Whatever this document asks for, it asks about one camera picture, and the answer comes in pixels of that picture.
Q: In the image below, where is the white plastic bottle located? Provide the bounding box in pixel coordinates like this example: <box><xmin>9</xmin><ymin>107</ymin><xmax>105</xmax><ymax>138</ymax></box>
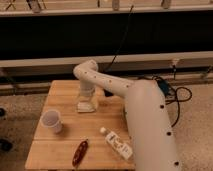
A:
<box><xmin>100</xmin><ymin>127</ymin><xmax>133</xmax><ymax>160</ymax></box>

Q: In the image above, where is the black floor cable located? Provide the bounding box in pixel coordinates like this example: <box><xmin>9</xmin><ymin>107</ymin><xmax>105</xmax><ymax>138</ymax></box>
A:
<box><xmin>138</xmin><ymin>74</ymin><xmax>193</xmax><ymax>128</ymax></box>

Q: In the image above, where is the wooden table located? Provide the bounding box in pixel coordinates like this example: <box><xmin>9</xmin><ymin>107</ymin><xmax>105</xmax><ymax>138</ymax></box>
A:
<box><xmin>25</xmin><ymin>80</ymin><xmax>135</xmax><ymax>171</ymax></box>

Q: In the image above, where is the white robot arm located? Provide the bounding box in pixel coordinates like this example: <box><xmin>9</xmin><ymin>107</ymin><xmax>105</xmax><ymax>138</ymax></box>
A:
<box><xmin>73</xmin><ymin>60</ymin><xmax>182</xmax><ymax>171</ymax></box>

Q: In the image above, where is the black rectangular phone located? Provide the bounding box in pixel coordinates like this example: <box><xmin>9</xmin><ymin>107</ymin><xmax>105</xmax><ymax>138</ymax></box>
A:
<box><xmin>104</xmin><ymin>89</ymin><xmax>114</xmax><ymax>97</ymax></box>

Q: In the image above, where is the black hanging cable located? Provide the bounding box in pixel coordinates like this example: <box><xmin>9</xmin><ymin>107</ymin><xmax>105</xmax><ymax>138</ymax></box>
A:
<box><xmin>102</xmin><ymin>4</ymin><xmax>135</xmax><ymax>73</ymax></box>

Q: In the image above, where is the white sponge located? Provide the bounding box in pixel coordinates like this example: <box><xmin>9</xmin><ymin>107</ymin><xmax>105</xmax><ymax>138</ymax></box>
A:
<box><xmin>77</xmin><ymin>102</ymin><xmax>96</xmax><ymax>113</ymax></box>

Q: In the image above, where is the white ceramic cup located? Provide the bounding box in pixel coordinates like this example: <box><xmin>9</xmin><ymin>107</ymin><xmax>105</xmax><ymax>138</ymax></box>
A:
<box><xmin>41</xmin><ymin>110</ymin><xmax>62</xmax><ymax>134</ymax></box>

